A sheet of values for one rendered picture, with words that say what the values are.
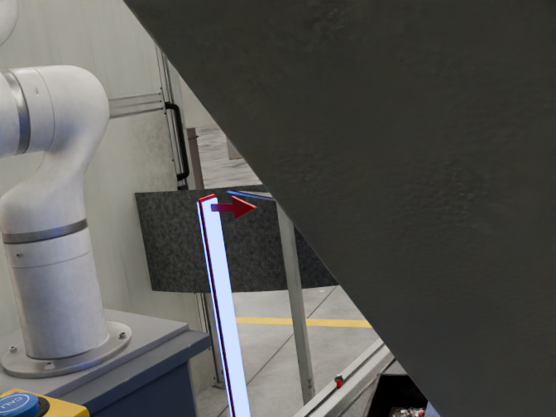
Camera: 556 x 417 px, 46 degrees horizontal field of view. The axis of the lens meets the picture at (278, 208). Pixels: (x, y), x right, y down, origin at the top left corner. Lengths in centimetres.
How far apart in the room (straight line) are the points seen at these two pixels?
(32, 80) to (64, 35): 148
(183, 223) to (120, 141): 39
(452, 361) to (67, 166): 80
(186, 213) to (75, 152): 150
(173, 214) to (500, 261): 234
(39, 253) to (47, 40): 151
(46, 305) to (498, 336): 83
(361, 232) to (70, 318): 84
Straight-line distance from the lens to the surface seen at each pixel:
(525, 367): 21
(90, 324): 100
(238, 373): 74
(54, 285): 97
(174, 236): 251
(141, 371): 96
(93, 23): 254
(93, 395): 92
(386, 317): 21
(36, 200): 96
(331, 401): 94
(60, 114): 96
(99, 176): 247
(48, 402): 57
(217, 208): 68
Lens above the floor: 130
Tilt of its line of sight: 11 degrees down
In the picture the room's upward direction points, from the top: 8 degrees counter-clockwise
